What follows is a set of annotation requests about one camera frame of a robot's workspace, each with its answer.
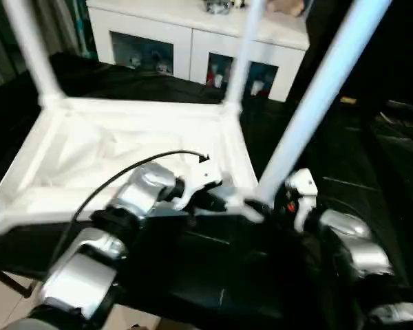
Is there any white plastic table top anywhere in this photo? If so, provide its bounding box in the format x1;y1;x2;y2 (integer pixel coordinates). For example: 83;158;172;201
0;96;266;238

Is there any black shiny mat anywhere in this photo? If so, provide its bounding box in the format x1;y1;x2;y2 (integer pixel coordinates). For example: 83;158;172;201
0;51;413;330

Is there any long black bar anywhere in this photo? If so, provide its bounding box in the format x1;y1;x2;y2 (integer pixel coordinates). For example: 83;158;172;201
386;100;413;115

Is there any white sideboard cabinet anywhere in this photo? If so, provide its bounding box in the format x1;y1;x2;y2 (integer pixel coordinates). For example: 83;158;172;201
87;0;311;104

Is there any dark cluttered bundle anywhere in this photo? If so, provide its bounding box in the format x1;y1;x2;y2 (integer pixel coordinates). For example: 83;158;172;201
204;0;232;15

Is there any beige teddy bear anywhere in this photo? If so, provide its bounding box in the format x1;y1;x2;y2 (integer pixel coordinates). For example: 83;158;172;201
266;0;306;17

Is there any beige curtain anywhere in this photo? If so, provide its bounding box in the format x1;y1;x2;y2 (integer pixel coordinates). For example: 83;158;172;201
0;0;87;80

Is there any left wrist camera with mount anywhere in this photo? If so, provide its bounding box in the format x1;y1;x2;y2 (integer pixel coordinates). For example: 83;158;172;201
173;159;225;211

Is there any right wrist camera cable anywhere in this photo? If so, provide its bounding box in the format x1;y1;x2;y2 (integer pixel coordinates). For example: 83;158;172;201
315;194;366;221

